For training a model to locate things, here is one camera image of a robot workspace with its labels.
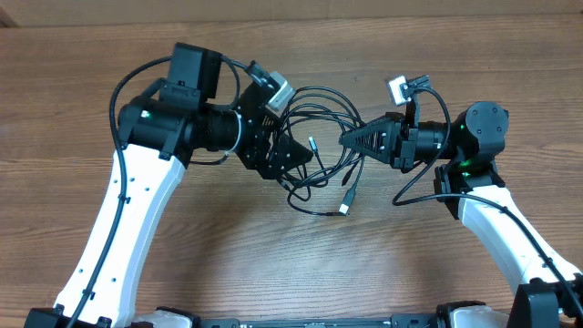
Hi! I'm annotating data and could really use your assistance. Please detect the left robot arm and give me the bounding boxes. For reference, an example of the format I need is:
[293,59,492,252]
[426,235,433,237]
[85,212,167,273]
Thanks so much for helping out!
[25,43,312,328]

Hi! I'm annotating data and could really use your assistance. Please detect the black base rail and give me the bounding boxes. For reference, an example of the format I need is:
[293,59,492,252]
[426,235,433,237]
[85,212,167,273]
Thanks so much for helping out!
[194,313,446,328]

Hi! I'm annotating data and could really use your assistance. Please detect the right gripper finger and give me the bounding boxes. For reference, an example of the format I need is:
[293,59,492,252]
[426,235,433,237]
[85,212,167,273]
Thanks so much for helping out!
[339,116,392,147]
[345,134,390,164]

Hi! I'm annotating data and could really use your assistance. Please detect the brown cardboard backdrop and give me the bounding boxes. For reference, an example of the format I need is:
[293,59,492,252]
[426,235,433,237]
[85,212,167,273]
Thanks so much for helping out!
[1,0,582,27]

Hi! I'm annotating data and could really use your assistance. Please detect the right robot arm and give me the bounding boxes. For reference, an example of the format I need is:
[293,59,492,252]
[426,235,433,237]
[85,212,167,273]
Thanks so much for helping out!
[339,101,582,327]

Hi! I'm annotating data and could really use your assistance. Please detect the black USB cable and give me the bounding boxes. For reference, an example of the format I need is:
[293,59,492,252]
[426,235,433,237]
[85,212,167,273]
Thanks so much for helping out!
[275,102,365,204]
[272,86,368,218]

